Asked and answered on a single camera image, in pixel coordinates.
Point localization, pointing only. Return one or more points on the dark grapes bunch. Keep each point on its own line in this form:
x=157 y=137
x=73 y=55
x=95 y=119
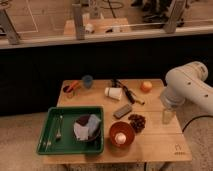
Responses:
x=137 y=122

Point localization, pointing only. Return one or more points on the orange fruit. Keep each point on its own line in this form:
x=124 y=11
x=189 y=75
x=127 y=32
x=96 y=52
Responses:
x=146 y=86

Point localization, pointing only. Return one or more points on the white paper cup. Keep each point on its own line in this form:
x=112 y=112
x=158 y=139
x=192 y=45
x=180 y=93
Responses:
x=115 y=93

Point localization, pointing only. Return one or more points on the black handled tool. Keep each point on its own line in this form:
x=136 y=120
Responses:
x=117 y=84

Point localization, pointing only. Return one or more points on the orange bowl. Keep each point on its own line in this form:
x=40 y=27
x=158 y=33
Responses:
x=121 y=127

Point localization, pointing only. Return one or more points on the dark bowl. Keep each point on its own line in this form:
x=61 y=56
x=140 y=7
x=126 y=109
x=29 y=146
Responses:
x=87 y=128

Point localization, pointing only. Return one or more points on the green plastic tray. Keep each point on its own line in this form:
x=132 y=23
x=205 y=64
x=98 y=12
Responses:
x=69 y=144

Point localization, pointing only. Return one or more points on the metal fork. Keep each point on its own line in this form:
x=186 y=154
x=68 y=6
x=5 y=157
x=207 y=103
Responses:
x=58 y=134

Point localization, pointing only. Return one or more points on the blue grey cloth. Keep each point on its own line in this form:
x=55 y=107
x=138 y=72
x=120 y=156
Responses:
x=87 y=127

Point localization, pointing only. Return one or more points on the white egg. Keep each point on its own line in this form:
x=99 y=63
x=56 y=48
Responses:
x=120 y=138

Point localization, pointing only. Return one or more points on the yellow banana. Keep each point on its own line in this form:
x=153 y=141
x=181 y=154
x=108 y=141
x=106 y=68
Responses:
x=139 y=101

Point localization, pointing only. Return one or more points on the blue cup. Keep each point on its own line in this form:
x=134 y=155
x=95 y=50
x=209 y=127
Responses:
x=87 y=81

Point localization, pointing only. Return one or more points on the metal spoon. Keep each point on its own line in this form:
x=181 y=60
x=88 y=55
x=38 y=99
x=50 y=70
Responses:
x=51 y=133

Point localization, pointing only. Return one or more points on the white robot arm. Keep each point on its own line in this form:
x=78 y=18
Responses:
x=186 y=82

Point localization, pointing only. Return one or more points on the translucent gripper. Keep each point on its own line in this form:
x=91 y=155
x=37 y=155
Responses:
x=168 y=113

